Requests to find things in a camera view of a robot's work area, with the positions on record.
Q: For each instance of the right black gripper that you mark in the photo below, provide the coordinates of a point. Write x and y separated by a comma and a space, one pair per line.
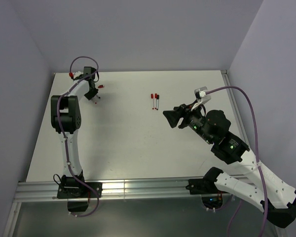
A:
185, 110

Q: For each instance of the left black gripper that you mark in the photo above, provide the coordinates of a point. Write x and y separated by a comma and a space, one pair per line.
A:
91, 96

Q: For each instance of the white marker black tip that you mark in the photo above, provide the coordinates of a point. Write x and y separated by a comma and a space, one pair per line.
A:
158, 102

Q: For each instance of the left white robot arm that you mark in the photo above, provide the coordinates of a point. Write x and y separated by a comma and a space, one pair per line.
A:
66, 120

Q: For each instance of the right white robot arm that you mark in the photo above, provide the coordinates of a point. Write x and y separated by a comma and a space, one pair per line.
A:
267, 192

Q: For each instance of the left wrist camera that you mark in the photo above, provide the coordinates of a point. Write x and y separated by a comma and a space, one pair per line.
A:
76, 75

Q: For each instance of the aluminium front rail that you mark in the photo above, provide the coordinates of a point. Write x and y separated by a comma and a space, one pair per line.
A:
111, 189

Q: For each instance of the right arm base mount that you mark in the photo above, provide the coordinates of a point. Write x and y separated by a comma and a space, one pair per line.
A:
200, 186

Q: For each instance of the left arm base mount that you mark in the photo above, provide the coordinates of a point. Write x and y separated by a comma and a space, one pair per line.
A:
78, 196

